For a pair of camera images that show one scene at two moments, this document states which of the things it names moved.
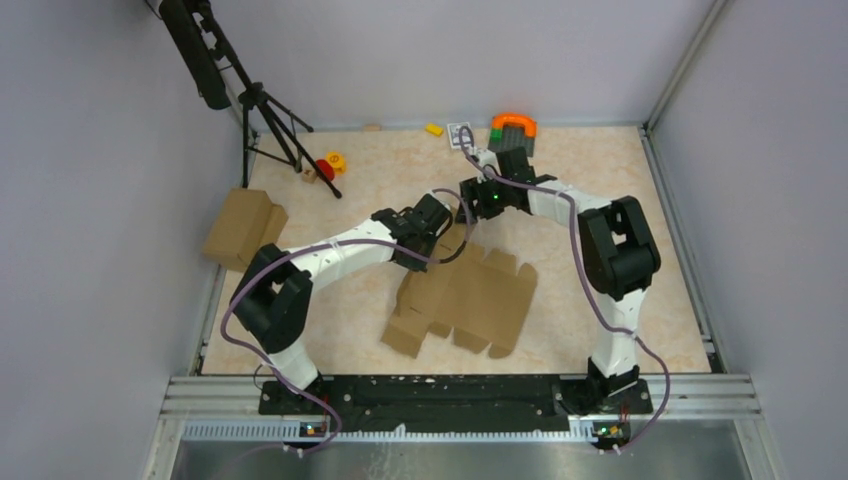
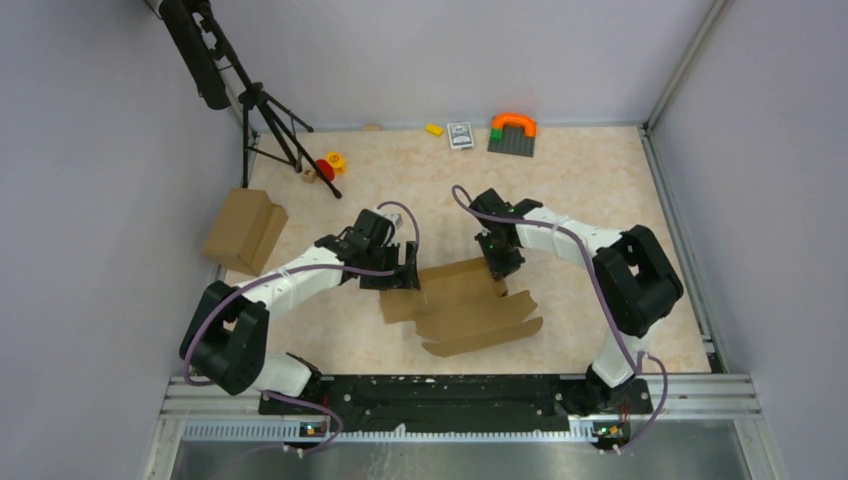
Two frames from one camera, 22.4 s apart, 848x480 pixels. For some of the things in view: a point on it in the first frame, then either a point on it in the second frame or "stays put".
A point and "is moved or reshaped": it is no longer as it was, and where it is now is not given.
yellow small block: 433,129 stays put
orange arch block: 529,124 stays put
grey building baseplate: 514,136 stays put
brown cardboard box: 479,294 is moved or reshaped
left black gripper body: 429,243 -> 384,257
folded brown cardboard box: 249,222 stays put
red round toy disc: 325,168 stays put
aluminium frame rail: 691,410 stays put
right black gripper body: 497,198 -> 500,260
